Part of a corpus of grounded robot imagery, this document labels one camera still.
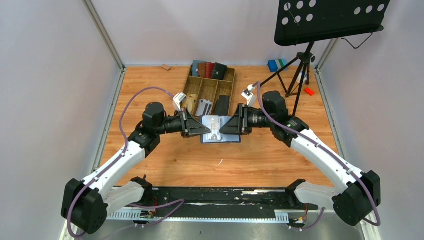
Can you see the white cards pile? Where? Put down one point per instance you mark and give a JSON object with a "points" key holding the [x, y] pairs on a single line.
{"points": [[204, 108]]}

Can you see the teal card holder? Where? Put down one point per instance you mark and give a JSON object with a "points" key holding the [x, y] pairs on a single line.
{"points": [[195, 67]]}

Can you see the black cards pile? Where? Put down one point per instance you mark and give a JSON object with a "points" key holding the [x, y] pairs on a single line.
{"points": [[222, 106]]}

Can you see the blue green block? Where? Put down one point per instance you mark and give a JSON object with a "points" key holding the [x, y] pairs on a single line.
{"points": [[276, 65]]}

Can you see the woven wicker tray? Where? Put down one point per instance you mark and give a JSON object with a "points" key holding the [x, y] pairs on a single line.
{"points": [[210, 89]]}

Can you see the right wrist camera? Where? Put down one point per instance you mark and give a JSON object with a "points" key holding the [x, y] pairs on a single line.
{"points": [[249, 95]]}

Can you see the small wooden block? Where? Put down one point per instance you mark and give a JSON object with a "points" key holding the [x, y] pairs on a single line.
{"points": [[166, 67]]}

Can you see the red block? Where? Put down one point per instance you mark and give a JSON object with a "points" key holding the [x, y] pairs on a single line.
{"points": [[309, 91]]}

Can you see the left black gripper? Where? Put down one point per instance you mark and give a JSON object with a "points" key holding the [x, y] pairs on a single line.
{"points": [[184, 122]]}

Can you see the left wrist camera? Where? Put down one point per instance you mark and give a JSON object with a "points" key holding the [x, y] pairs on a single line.
{"points": [[177, 101]]}

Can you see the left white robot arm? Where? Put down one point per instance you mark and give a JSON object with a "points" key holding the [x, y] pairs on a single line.
{"points": [[87, 202]]}

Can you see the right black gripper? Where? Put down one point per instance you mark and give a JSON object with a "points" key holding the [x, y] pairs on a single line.
{"points": [[244, 119]]}

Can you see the gold cards pile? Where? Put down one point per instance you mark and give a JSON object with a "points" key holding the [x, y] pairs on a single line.
{"points": [[190, 102]]}

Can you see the red card holder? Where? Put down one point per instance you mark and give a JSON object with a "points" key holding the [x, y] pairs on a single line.
{"points": [[209, 67]]}

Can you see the black card holder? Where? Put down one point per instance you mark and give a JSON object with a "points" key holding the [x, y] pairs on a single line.
{"points": [[219, 71]]}

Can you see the white VIP card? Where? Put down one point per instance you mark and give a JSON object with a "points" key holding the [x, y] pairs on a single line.
{"points": [[213, 123]]}

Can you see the brown card holder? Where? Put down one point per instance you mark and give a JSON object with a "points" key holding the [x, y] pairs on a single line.
{"points": [[201, 69]]}

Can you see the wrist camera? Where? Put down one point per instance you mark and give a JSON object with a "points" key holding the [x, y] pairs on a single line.
{"points": [[177, 101], [249, 95]]}

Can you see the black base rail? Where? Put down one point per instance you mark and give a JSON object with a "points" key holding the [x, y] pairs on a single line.
{"points": [[276, 198]]}

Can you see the white slotted cable duct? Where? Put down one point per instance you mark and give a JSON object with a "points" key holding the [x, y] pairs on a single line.
{"points": [[205, 213]]}

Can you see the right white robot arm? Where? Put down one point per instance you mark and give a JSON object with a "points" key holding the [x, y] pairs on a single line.
{"points": [[355, 193]]}

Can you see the black music stand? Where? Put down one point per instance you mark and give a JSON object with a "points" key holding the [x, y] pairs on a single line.
{"points": [[311, 21]]}

